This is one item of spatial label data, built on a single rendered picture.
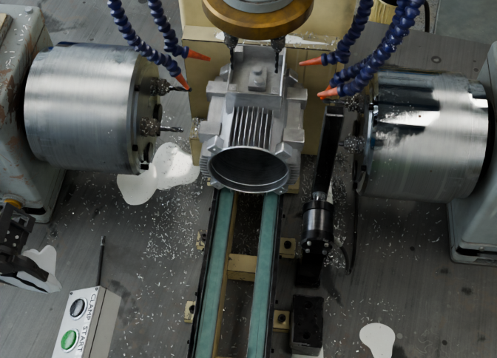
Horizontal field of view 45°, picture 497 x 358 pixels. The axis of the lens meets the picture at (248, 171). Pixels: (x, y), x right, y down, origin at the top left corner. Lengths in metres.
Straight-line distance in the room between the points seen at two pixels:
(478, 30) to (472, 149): 1.96
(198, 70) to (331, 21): 0.29
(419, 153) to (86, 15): 1.06
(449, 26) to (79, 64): 2.16
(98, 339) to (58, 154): 0.37
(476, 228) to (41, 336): 0.87
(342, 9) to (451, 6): 1.89
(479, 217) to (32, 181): 0.87
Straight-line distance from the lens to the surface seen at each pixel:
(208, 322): 1.11
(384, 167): 1.07
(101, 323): 0.97
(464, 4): 3.14
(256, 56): 1.17
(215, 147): 1.08
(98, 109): 1.09
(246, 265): 1.22
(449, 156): 1.08
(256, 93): 1.07
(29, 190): 1.29
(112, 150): 1.11
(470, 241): 1.28
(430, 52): 1.69
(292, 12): 0.94
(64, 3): 1.84
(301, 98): 1.16
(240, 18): 0.93
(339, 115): 0.92
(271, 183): 1.19
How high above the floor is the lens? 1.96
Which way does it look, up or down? 57 degrees down
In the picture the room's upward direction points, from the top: straight up
